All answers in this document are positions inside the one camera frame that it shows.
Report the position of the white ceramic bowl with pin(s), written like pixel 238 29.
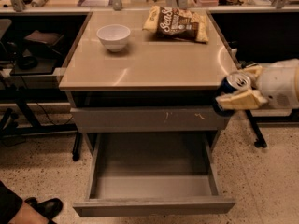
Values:
pixel 114 37

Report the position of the blue pepsi can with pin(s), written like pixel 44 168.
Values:
pixel 236 81

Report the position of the open grey middle drawer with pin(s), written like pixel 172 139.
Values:
pixel 145 174

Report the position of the person's leg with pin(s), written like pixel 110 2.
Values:
pixel 14 210

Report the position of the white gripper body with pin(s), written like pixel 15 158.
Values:
pixel 277 84

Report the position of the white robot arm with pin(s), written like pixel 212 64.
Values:
pixel 296 84

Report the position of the closed grey top drawer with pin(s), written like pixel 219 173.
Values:
pixel 147 119

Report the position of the black shoe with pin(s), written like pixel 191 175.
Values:
pixel 50 208

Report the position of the brown sea salt chip bag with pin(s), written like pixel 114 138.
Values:
pixel 177 23

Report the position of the grey drawer cabinet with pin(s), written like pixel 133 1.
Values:
pixel 148 72

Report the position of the small black adapter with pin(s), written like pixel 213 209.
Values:
pixel 248 64

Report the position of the black table leg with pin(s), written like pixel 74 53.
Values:
pixel 260 142

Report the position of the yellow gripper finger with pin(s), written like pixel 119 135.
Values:
pixel 241 100
pixel 253 72

